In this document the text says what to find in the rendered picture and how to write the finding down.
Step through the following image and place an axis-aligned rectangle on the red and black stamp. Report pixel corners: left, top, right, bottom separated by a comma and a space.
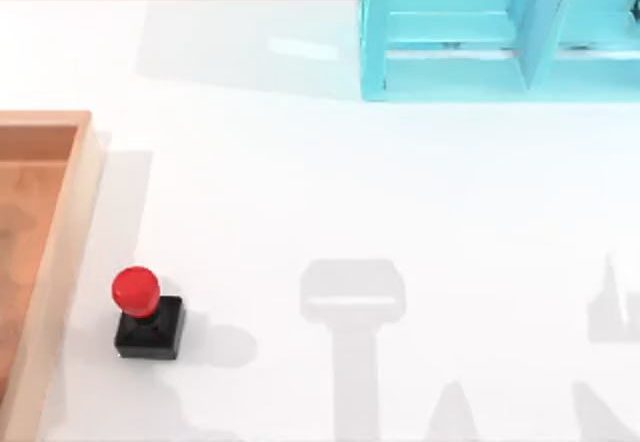
111, 265, 187, 362

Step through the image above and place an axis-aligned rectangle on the light blue rack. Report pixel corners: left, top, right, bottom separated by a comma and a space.
357, 0, 640, 104

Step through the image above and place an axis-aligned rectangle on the shallow salmon-coloured box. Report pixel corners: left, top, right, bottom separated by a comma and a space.
0, 109, 107, 442

